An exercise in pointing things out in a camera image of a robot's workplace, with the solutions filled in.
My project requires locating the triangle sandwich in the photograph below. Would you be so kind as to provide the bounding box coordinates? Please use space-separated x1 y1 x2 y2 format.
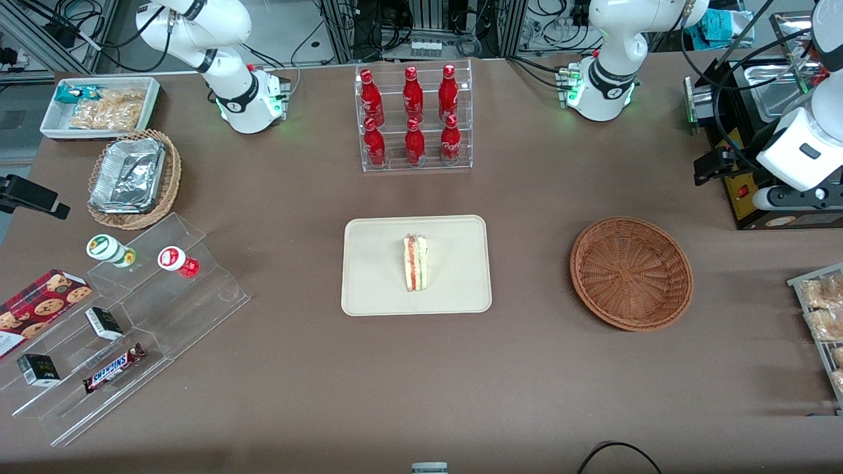
403 234 429 292

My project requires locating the round brown wicker basket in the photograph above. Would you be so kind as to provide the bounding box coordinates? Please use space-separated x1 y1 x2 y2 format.
570 217 694 332

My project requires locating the tray of packaged pastries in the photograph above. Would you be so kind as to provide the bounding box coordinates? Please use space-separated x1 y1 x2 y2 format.
787 263 843 417

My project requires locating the beige plastic tray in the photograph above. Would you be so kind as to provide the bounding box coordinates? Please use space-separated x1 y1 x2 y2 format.
340 215 493 317

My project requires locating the light wicker basket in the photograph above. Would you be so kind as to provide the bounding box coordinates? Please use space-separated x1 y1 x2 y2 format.
87 129 182 230

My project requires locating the aluminium foil tray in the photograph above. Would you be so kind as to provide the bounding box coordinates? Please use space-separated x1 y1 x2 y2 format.
89 138 166 214

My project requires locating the black food warmer machine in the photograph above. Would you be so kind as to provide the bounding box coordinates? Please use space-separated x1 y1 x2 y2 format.
685 10 843 230

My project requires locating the stainless steel pan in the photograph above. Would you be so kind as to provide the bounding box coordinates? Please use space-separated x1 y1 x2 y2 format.
748 63 809 120

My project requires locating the teal plastic bag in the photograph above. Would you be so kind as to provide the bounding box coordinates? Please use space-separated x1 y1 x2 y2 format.
688 8 755 51

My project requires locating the wrapped brown pastry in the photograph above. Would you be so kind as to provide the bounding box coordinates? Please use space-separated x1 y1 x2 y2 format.
807 308 843 342
800 275 843 310

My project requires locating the red cola bottle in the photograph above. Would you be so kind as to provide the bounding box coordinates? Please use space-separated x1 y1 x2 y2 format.
363 117 387 167
359 69 386 127
440 114 462 163
402 66 425 124
438 64 460 122
404 118 427 165

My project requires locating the clear acrylic bottle rack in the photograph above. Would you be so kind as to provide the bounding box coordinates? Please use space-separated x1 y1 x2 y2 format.
354 59 474 173

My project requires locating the red lidded jar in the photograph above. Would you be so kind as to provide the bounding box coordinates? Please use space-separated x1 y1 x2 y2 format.
157 246 200 278

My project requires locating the clear acrylic step shelf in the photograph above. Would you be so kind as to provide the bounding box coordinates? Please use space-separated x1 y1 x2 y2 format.
0 212 251 447

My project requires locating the clear bag of crackers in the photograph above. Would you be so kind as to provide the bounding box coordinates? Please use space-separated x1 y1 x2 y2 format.
99 88 147 107
69 99 143 131

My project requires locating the green lidded jar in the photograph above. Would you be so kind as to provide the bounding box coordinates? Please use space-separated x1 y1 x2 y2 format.
86 234 137 269

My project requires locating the small black white box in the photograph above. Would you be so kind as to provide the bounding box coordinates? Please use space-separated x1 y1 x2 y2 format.
85 307 124 341

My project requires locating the snickers chocolate bar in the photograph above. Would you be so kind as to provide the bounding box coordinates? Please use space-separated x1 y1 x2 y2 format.
82 343 146 394

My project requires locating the teal snack packet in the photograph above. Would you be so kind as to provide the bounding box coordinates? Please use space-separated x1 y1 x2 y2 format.
54 84 99 105

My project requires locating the white rectangular bin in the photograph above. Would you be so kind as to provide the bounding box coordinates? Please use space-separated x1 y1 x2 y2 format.
40 76 161 142

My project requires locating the red cookie box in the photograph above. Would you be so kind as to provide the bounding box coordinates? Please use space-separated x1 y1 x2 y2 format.
0 269 93 359

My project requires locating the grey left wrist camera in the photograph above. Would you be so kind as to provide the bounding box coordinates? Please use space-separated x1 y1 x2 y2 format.
752 183 843 211

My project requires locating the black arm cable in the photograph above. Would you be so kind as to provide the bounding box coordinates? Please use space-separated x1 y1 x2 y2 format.
680 23 824 180

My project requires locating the black floor cable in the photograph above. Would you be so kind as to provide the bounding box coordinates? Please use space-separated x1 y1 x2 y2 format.
576 441 663 474

